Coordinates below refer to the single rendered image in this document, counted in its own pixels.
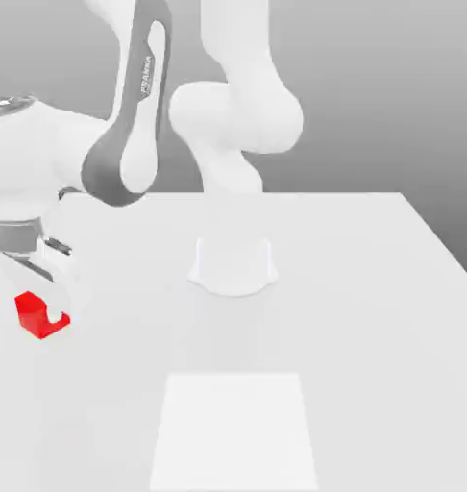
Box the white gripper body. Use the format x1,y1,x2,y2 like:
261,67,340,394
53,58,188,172
0,251,84,323

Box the small red cube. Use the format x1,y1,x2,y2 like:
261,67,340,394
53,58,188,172
13,290,72,341

